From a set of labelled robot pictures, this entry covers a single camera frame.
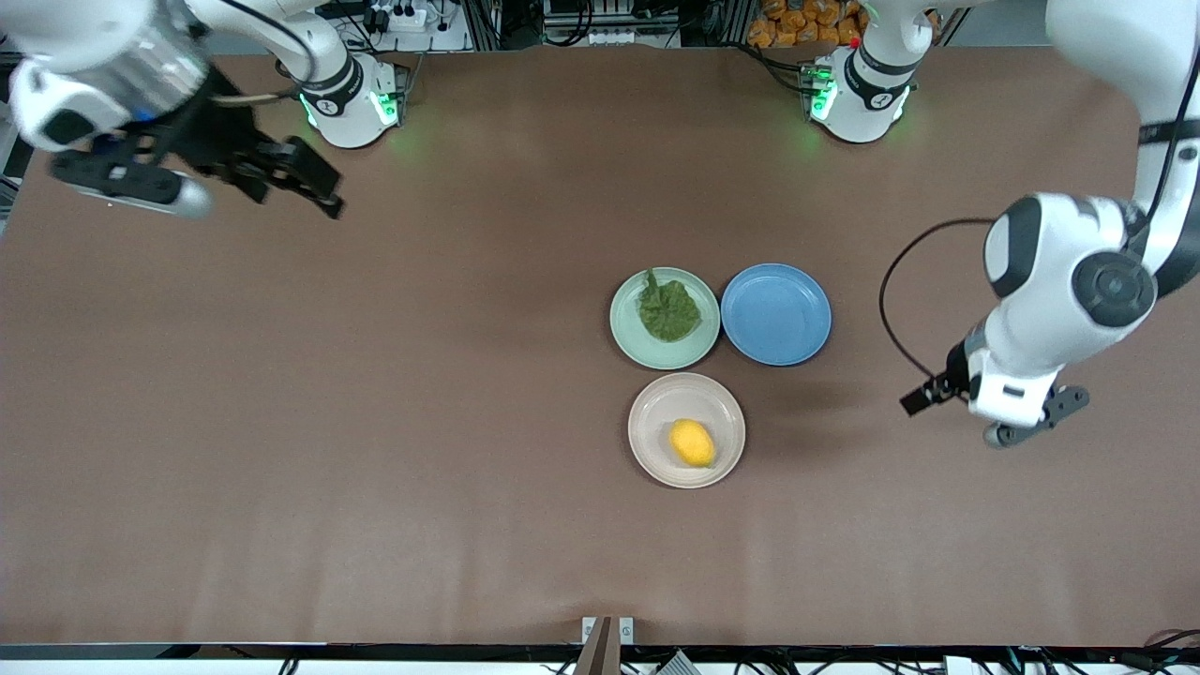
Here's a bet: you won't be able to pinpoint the mint green round plate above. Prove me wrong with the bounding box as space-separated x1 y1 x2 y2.
609 267 721 370

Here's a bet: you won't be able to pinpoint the yellow lemon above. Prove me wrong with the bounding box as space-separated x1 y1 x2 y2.
669 419 717 468

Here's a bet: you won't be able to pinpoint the beige round plate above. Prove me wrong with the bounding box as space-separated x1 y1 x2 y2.
628 372 747 489

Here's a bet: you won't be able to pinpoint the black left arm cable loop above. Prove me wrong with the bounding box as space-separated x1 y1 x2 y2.
878 217 997 381

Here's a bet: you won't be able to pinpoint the green lettuce leaf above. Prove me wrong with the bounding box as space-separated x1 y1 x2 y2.
637 270 702 342

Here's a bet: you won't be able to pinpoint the blue round plate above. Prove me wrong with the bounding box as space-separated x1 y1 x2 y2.
720 262 833 367

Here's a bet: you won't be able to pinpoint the metal table edge bracket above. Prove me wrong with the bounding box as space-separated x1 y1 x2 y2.
574 616 636 675

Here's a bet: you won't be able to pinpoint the bag of orange snacks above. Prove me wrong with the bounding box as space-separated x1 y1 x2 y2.
748 0 868 50

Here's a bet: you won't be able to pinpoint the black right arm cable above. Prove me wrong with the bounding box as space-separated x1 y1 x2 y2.
211 0 320 106

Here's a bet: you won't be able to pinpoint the white power strip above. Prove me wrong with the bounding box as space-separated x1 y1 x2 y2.
361 0 434 35

